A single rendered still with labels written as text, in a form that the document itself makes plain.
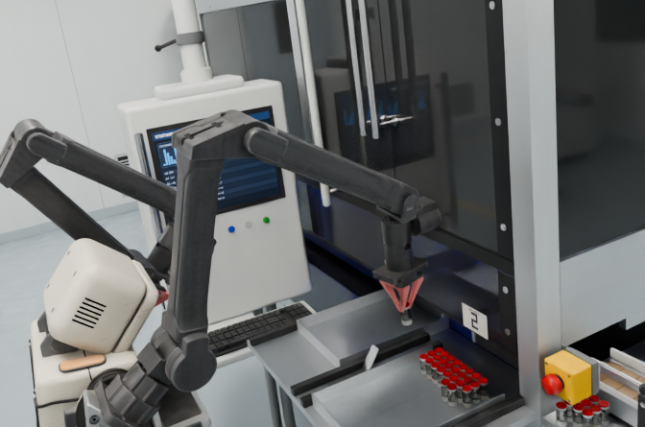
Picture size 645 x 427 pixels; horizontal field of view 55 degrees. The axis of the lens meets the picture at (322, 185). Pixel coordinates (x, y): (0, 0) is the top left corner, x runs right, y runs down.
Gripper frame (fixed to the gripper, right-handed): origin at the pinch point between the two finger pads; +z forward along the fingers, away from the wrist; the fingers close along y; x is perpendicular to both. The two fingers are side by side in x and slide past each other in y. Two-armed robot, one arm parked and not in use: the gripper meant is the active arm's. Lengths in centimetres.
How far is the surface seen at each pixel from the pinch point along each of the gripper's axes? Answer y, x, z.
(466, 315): 20.9, 0.4, 12.1
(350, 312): 23, 45, 27
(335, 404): -9.6, 15.7, 26.0
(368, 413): -7.1, 7.6, 26.0
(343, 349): 7.5, 31.3, 26.4
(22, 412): -40, 234, 116
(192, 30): 14, 91, -59
